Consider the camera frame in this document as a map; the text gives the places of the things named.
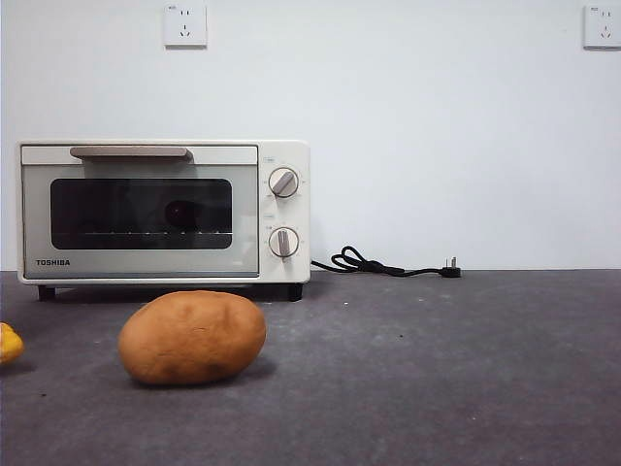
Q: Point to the purple eggplant with green stem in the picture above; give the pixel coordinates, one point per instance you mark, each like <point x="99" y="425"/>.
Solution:
<point x="179" y="213"/>

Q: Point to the round timer oven knob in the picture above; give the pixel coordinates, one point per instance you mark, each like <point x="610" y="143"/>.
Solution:
<point x="284" y="242"/>

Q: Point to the white Toshiba toaster oven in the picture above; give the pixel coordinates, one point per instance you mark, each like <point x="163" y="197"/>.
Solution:
<point x="286" y="213"/>

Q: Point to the round temperature oven knob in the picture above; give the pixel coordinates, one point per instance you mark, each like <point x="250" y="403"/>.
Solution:
<point x="283" y="183"/>

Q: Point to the brown potato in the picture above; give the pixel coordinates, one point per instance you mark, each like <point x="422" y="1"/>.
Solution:
<point x="191" y="340"/>

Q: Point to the yellow bell pepper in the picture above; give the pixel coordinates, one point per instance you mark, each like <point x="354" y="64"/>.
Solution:
<point x="9" y="345"/>

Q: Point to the white wall socket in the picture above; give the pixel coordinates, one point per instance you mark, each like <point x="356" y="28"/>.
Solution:
<point x="603" y="28"/>
<point x="185" y="26"/>

